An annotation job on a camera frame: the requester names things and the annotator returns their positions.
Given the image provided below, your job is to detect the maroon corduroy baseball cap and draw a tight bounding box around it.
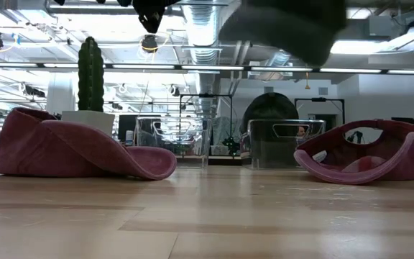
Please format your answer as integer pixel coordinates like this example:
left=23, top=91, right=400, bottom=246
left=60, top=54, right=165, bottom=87
left=293, top=119, right=414, bottom=186
left=0, top=106, right=178, bottom=181

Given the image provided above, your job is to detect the green cactus plant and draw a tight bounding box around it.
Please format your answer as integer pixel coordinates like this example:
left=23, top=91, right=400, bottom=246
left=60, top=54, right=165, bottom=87
left=77, top=36, right=105, bottom=112

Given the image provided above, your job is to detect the long ceiling light strip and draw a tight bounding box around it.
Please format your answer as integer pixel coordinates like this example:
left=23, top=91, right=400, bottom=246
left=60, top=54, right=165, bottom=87
left=0, top=61, right=414, bottom=76

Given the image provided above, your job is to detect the black computer monitor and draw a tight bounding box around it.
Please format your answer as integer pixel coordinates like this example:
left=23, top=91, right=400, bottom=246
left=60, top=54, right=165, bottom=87
left=117, top=114, right=137, bottom=142

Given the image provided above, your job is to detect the white hexagonal plant pot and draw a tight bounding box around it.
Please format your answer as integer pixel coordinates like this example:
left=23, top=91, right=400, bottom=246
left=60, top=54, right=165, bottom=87
left=61, top=109, right=116, bottom=137

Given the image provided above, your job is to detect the clear plastic bin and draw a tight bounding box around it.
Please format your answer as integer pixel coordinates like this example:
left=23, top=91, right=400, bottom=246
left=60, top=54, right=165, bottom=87
left=246, top=119, right=326, bottom=171
left=134, top=116, right=213, bottom=169

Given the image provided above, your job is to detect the small dark green plant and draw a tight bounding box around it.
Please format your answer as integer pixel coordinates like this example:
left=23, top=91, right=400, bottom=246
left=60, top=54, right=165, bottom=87
left=222, top=136, right=242, bottom=158

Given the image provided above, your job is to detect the bright ceiling light panel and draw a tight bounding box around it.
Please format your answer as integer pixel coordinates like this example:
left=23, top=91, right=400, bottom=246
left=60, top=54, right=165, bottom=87
left=331, top=21, right=414, bottom=55

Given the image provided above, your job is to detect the silver ceiling air duct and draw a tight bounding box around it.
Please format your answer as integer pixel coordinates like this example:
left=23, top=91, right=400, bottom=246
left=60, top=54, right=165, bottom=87
left=181, top=0, right=242, bottom=119

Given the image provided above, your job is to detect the black metal rig frame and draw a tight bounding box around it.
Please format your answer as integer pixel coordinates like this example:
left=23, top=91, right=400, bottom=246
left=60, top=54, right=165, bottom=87
left=294, top=97, right=346, bottom=125
left=179, top=93, right=234, bottom=159

